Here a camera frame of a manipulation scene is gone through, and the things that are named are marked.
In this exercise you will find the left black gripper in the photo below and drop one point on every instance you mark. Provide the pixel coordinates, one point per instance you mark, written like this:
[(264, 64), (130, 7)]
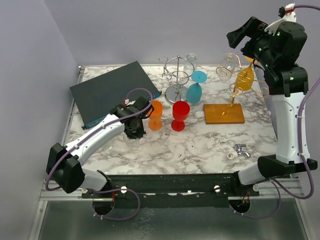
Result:
[(138, 134)]

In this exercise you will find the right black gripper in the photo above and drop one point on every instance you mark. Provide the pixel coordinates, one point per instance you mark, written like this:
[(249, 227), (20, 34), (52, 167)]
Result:
[(254, 28)]

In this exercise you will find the orange wine glass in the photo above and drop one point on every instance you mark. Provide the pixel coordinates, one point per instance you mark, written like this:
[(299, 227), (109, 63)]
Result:
[(155, 122)]

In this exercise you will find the yellow wine glass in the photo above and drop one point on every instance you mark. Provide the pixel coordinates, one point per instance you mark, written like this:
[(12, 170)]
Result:
[(246, 77)]

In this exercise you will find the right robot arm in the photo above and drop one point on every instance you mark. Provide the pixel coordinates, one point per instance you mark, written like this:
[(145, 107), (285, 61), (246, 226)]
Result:
[(277, 51)]

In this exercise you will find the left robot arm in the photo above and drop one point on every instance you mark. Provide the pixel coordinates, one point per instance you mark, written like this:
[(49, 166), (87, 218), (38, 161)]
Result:
[(65, 162)]

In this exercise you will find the clear ribbed wine glass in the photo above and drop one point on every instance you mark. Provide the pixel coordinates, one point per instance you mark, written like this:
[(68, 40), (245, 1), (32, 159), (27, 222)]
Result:
[(227, 66)]

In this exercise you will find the blue wine glass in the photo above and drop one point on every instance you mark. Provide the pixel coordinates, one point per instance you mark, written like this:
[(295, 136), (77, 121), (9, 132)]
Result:
[(194, 92)]

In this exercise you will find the clear glass on silver rack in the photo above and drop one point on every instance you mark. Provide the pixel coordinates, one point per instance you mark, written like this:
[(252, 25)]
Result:
[(190, 64)]

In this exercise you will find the clear glass tumbler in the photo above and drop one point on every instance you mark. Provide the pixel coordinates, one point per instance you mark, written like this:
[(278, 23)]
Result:
[(108, 146)]

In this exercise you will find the chrome faucet tap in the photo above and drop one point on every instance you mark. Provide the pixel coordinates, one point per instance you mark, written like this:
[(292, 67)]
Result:
[(239, 148)]

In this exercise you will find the black network switch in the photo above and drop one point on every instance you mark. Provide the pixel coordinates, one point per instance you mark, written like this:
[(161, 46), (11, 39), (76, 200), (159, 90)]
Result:
[(96, 97)]

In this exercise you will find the silver wire glass rack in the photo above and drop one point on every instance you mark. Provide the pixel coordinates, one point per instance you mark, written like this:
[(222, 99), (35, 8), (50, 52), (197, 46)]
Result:
[(173, 73)]

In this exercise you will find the black mounting rail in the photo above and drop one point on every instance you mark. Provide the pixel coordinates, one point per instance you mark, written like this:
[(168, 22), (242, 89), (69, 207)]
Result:
[(173, 191)]

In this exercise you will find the gold wire glass rack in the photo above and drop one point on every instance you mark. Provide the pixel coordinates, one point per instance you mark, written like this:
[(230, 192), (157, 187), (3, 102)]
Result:
[(232, 113)]

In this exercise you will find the aluminium frame rail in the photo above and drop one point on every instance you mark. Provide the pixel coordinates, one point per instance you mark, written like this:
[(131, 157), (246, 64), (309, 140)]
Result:
[(80, 194)]

